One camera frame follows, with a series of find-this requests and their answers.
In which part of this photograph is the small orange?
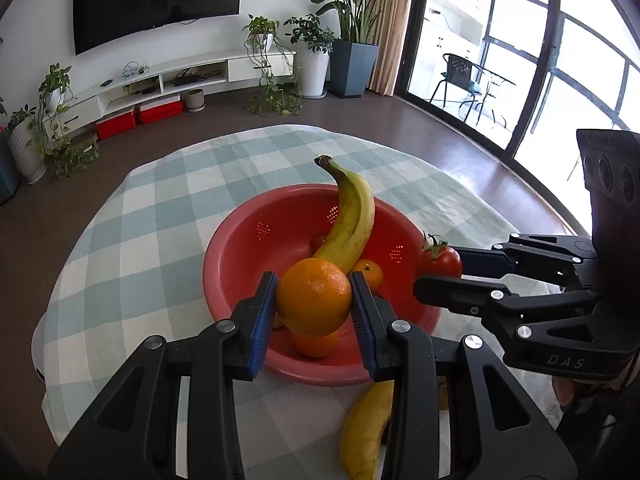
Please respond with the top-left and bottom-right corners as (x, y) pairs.
(352, 259), (384, 292)

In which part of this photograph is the large orange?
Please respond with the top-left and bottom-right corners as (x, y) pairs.
(276, 258), (352, 337)

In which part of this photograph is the checkered tablecloth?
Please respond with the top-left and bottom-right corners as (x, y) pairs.
(40, 125), (539, 479)

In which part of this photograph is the small grey pot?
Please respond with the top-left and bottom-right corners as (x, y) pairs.
(182, 89), (206, 113)

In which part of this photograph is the red storage box left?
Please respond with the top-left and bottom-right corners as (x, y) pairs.
(96, 107), (137, 140)

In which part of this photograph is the yellow banana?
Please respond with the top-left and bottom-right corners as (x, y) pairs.
(314, 155), (375, 274)

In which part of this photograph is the red tomato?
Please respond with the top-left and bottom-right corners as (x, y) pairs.
(414, 233), (463, 278)

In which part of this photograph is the red plastic bowl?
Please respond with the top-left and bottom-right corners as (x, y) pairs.
(203, 184), (440, 387)

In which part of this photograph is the red storage box right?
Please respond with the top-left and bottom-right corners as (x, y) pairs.
(138, 96), (183, 125)

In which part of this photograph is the white tv cabinet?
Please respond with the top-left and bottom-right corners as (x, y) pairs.
(43, 49), (291, 136)

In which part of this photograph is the red storage box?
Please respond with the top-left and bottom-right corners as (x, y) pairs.
(96, 107), (137, 140)
(138, 96), (183, 125)

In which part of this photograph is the beige curtain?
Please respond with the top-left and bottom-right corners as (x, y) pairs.
(368, 0), (411, 96)

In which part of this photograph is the blue planter tall plant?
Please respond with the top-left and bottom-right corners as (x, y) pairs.
(310, 0), (384, 99)

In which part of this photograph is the trailing shelf plant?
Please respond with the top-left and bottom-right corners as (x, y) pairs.
(243, 14), (303, 117)

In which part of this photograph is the left white ribbed pot plant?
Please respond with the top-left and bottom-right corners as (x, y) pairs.
(8, 105), (47, 185)

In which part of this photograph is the black balcony chair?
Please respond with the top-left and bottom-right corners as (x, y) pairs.
(428, 52), (516, 124)

